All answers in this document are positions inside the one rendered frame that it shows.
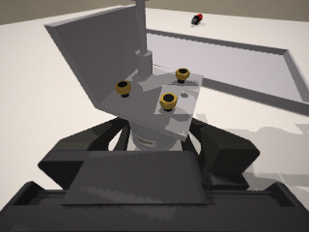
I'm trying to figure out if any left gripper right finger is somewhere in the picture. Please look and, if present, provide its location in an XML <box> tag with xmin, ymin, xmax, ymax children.
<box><xmin>181</xmin><ymin>117</ymin><xmax>260</xmax><ymax>180</ymax></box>

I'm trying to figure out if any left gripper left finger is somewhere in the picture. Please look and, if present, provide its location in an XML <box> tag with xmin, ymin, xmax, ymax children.
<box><xmin>50</xmin><ymin>117</ymin><xmax>130</xmax><ymax>151</ymax></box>

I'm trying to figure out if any blue electric nut driver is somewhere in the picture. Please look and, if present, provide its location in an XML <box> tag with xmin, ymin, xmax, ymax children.
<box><xmin>130</xmin><ymin>0</ymin><xmax>153</xmax><ymax>76</ymax></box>

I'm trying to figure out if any yellow hex nut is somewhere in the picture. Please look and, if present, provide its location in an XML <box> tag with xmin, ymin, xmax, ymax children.
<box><xmin>176</xmin><ymin>68</ymin><xmax>190</xmax><ymax>80</ymax></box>
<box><xmin>115</xmin><ymin>80</ymin><xmax>131</xmax><ymax>95</ymax></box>
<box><xmin>159</xmin><ymin>93</ymin><xmax>178</xmax><ymax>109</ymax></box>

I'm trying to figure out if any dark grey cylinder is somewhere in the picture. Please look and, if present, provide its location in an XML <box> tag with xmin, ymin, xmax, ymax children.
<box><xmin>128</xmin><ymin>121</ymin><xmax>178</xmax><ymax>151</ymax></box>

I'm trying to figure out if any grey shallow tray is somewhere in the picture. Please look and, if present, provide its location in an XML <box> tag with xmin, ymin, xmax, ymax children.
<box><xmin>146</xmin><ymin>28</ymin><xmax>309</xmax><ymax>115</ymax></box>

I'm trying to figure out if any red-handled nut driver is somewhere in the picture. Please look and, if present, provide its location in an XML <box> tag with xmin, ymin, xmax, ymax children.
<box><xmin>191</xmin><ymin>14</ymin><xmax>203</xmax><ymax>25</ymax></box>

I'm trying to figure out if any grey l-shaped bracket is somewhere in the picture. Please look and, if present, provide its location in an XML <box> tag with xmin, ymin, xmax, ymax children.
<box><xmin>44</xmin><ymin>4</ymin><xmax>204</xmax><ymax>141</ymax></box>

